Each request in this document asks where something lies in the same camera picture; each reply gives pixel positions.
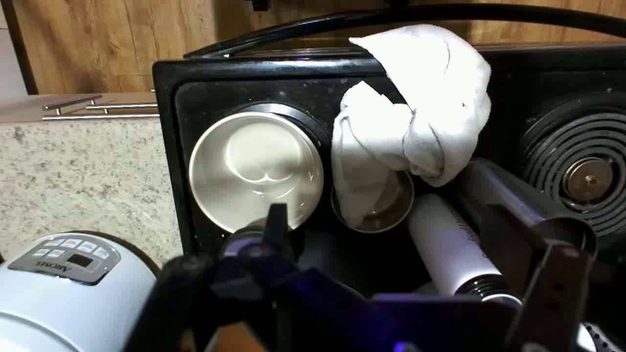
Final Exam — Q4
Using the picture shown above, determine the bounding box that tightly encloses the black oven door handle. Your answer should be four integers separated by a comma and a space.
184, 3, 626, 62

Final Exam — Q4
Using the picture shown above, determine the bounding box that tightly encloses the white cloth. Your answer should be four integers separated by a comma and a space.
329, 24, 495, 228

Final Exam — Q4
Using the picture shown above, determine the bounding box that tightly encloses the black coil burner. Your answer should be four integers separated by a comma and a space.
517, 97, 626, 247

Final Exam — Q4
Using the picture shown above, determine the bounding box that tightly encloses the steel tumbler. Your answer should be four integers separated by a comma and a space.
456, 155, 570, 238

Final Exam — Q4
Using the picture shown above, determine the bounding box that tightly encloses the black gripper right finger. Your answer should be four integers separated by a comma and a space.
505, 218, 599, 352

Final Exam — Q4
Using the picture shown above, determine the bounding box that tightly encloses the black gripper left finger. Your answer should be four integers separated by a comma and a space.
130, 204, 368, 352

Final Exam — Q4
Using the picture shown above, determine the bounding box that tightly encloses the small white ceramic bowl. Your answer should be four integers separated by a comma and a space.
186, 108, 327, 236

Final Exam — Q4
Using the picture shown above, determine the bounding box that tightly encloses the black electric stove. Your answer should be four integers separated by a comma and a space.
153, 42, 626, 352

